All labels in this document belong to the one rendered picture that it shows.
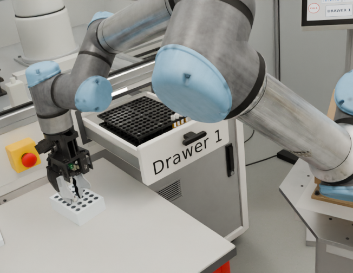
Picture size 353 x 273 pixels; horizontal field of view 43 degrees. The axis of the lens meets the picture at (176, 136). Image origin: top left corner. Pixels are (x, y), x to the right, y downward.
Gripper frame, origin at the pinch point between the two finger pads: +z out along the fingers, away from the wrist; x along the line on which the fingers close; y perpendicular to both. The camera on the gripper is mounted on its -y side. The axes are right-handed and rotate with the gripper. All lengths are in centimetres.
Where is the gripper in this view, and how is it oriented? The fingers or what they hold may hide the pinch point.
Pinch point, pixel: (72, 195)
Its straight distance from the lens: 119.1
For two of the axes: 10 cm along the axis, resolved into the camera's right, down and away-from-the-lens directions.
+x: 6.8, -4.2, 6.1
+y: 7.3, 2.4, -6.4
